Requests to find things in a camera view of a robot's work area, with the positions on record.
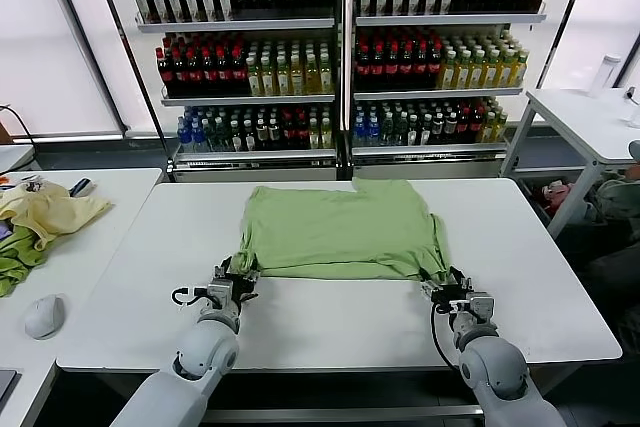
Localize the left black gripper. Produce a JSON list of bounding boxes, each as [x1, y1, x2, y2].
[[213, 257, 264, 304]]

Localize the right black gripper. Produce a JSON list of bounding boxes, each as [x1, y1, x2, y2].
[[418, 266, 474, 304]]

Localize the green t-shirt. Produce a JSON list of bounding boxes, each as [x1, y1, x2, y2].
[[234, 177, 451, 282]]

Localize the pink red clothes heap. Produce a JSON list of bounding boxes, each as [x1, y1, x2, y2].
[[529, 177, 576, 218]]

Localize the blue white striped pouch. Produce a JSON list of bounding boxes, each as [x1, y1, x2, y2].
[[67, 176, 97, 197]]

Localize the grey green clothing pile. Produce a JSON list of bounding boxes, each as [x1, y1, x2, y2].
[[582, 169, 640, 228]]

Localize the pale yellow garment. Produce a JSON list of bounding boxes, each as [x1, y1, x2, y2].
[[0, 181, 114, 252]]

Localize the white computer mouse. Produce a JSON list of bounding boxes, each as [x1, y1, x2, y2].
[[23, 295, 67, 341]]

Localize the white table grey legs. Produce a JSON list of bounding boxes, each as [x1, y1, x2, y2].
[[499, 87, 640, 241]]

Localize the crumpled lime green garment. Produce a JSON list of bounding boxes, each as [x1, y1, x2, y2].
[[0, 226, 51, 298]]

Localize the metal beverage shelf rack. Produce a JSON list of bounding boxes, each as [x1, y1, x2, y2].
[[344, 0, 549, 181], [132, 0, 346, 183]]

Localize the dark flat device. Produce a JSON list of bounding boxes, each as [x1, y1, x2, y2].
[[0, 369, 19, 401]]

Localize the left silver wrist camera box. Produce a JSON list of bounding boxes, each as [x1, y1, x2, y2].
[[205, 280, 232, 308]]

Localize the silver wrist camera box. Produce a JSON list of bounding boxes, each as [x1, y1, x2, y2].
[[205, 280, 232, 308], [467, 291, 496, 323]]

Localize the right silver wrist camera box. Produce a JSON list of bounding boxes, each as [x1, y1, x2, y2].
[[467, 291, 496, 323]]

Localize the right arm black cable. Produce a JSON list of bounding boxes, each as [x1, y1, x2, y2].
[[429, 299, 464, 373]]

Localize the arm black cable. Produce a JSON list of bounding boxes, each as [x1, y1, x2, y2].
[[171, 286, 209, 307], [429, 299, 464, 373]]

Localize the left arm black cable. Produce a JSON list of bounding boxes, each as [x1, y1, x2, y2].
[[171, 286, 209, 307]]

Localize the thin black power cable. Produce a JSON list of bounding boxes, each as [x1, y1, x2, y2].
[[0, 103, 39, 171]]

